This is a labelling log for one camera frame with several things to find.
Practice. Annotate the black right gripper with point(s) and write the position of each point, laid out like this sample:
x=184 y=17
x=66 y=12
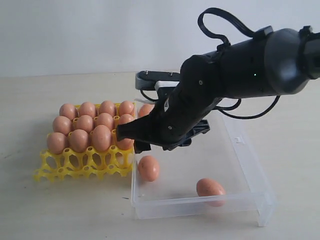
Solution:
x=176 y=118

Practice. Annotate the brown egg tray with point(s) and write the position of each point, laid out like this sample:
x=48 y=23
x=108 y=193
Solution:
x=108 y=107
x=84 y=122
x=87 y=108
x=126 y=107
x=69 y=111
x=105 y=119
x=125 y=118
x=63 y=125

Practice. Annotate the brown egg box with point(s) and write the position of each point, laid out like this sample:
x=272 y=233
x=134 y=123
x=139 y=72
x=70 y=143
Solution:
x=145 y=110
x=79 y=140

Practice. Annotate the brown egg column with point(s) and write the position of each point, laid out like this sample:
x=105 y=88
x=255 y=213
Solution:
x=148 y=168
x=57 y=142

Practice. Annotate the brown egg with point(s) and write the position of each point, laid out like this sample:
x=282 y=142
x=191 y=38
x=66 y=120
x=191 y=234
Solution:
x=125 y=144
x=209 y=187
x=101 y=138

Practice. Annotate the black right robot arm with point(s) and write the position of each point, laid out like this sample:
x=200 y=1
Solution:
x=279 y=63

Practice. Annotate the yellow plastic egg tray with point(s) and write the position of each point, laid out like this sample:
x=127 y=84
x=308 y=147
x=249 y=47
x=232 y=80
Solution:
x=88 y=163

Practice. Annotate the clear plastic container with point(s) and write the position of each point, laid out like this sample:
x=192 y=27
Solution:
x=225 y=155

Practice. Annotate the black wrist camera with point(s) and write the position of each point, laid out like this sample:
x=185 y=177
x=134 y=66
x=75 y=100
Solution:
x=146 y=80

